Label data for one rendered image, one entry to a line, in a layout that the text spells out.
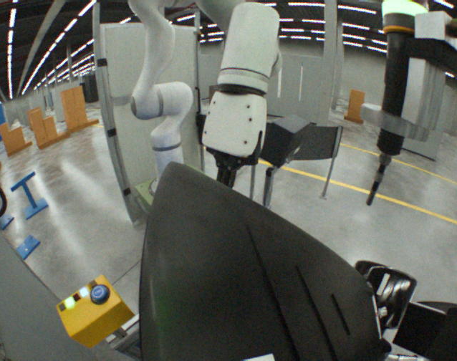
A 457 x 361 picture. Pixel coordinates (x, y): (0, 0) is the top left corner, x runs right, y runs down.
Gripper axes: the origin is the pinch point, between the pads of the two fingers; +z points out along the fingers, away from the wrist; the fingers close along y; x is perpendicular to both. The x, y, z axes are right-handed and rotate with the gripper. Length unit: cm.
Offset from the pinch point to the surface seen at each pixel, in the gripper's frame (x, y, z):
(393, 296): -4.1, 32.6, 5.2
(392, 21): -12.9, 21.4, -21.8
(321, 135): 197, -21, -15
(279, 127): 52, -13, -11
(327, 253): -14.3, 20.2, -2.7
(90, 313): -26.2, -10.5, 30.1
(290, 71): 541, -212, -194
